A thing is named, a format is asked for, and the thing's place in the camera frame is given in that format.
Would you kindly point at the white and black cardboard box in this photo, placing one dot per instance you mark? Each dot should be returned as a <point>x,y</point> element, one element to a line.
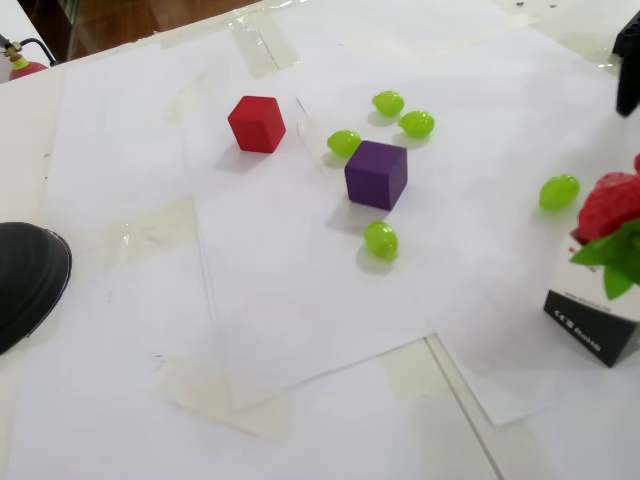
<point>585,330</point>

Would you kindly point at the red fire extinguisher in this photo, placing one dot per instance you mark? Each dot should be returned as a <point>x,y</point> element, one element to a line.
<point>27,70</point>

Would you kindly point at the clear tape strip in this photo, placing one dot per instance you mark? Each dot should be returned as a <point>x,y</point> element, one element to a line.
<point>150,225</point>

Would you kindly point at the black round dome object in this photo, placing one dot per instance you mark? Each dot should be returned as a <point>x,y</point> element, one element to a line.
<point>30,280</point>

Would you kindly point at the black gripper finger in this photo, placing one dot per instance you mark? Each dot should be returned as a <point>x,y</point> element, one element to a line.
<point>629,87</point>

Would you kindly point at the red wooden cube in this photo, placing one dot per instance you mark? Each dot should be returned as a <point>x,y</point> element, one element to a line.
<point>256,123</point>

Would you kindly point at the purple wooden cube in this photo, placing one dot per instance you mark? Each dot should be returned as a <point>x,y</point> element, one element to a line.
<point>376,172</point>

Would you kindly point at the small red strawberry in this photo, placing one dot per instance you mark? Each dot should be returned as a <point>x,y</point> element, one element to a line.
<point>607,205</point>

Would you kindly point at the green grape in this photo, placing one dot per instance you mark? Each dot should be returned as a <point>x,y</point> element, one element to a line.
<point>381,241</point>
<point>388,102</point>
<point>344,142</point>
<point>416,123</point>
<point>559,191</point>

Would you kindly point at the white paper sheet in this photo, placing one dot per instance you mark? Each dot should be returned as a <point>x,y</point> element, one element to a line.
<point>500,325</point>

